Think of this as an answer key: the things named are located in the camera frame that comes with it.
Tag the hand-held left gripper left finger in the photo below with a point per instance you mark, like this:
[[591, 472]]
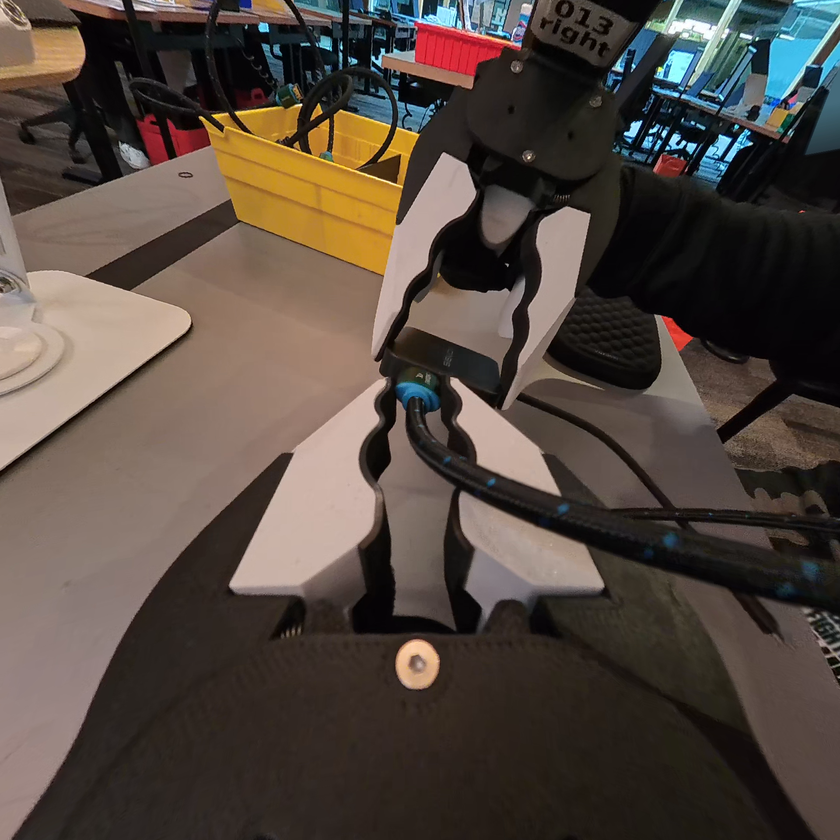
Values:
[[308, 512]]

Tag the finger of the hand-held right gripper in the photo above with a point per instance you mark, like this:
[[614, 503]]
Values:
[[558, 262], [417, 249]]

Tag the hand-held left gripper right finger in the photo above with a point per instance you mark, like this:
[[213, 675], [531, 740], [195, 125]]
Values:
[[525, 568]]

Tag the yellow plastic bin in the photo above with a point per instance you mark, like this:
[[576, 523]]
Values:
[[295, 197]]

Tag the person's right hand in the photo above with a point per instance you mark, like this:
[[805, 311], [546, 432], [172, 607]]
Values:
[[472, 272]]

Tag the black bin divider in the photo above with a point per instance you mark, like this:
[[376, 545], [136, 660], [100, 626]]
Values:
[[384, 170]]

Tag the black mesh armrest pad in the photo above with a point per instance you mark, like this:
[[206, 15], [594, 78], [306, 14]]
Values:
[[604, 334]]

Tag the red plastic bin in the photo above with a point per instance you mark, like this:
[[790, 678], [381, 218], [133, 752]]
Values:
[[459, 46]]

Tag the wooden side table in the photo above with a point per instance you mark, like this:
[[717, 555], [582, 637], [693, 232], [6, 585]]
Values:
[[420, 69]]

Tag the black office chair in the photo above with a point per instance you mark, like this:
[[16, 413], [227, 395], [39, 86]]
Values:
[[754, 410]]

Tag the red plastic crate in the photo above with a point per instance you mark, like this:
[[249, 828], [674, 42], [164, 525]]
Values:
[[170, 141]]

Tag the wooden stand tray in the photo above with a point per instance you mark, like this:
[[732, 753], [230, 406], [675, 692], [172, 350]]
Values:
[[52, 65]]

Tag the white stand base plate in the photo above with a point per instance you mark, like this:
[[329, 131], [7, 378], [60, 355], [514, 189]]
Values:
[[118, 328]]

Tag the wooden desk black frame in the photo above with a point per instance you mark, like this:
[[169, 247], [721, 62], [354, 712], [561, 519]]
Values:
[[164, 10]]

